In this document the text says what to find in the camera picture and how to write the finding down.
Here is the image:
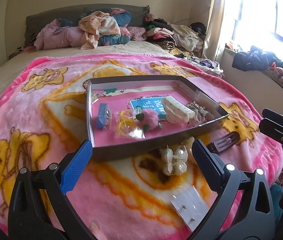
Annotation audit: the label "sheer glitter bow clip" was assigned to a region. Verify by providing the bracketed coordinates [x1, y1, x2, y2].
[186, 101, 214, 126]

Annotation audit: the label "yellow bangles in bag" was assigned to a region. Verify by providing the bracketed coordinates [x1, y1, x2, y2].
[115, 109, 145, 140]

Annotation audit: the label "pink fluffy pompom hair tie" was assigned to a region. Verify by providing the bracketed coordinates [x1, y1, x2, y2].
[135, 108, 160, 132]

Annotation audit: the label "clear earring stud packet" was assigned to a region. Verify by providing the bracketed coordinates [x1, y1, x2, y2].
[171, 186, 209, 231]

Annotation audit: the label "white plastic hair claw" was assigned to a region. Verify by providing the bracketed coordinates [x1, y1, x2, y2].
[161, 95, 195, 124]

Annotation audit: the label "pile of folded bedding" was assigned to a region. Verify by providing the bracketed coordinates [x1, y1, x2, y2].
[24, 8, 145, 51]

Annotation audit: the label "window frame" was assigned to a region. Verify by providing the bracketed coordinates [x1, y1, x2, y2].
[225, 0, 283, 60]

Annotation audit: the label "blue printed card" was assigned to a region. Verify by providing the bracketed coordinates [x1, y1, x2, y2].
[130, 96, 166, 120]

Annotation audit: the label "dark green headboard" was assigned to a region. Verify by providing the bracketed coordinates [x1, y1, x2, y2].
[24, 4, 150, 46]

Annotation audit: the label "cream curtain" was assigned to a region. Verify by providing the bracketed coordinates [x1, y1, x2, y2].
[203, 0, 226, 62]

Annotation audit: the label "pearl translucent hair claw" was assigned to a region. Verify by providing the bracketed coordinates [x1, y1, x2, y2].
[160, 145, 188, 176]

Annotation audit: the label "left hand painted nails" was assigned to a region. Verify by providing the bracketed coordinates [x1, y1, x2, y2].
[89, 220, 107, 240]

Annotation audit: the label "small blue clip box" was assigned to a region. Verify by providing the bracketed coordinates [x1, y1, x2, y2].
[96, 103, 111, 130]

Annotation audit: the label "pink cartoon fleece blanket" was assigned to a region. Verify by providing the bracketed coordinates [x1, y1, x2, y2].
[0, 54, 283, 239]

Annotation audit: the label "shallow dark cardboard box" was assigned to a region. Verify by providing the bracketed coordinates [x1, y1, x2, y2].
[87, 75, 228, 161]

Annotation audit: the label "pile of clothes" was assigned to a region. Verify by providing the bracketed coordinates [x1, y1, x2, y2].
[144, 13, 223, 77]

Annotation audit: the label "dark clothes on windowsill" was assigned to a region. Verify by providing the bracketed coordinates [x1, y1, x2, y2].
[231, 45, 283, 103]

